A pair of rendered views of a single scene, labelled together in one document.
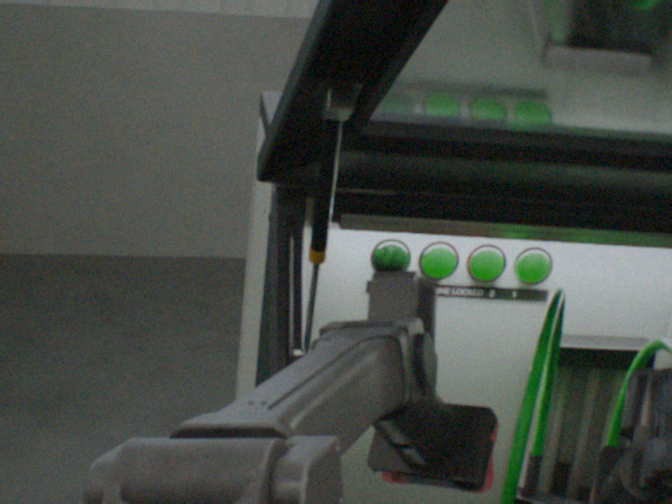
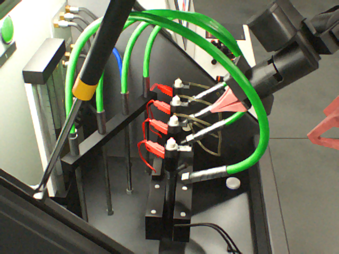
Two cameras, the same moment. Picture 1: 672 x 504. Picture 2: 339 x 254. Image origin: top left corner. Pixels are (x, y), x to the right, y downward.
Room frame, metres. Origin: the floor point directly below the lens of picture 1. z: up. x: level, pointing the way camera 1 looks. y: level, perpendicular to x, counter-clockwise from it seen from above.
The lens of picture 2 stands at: (1.16, 0.31, 1.65)
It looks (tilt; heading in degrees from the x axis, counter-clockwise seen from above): 37 degrees down; 282
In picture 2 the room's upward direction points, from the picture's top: 2 degrees clockwise
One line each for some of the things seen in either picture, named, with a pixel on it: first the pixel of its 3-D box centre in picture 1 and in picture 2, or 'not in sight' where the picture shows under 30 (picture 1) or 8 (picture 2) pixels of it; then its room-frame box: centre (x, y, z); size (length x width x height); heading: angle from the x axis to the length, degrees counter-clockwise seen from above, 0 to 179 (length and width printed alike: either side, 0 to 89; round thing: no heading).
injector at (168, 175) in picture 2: not in sight; (175, 183); (1.27, -0.31, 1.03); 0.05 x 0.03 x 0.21; 8
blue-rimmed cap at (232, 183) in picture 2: not in sight; (233, 183); (1.15, -0.55, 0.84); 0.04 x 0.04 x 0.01
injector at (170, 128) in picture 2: not in sight; (177, 159); (1.28, -0.39, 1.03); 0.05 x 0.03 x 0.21; 8
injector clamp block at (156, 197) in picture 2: not in sight; (172, 186); (1.30, -0.43, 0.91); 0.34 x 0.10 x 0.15; 98
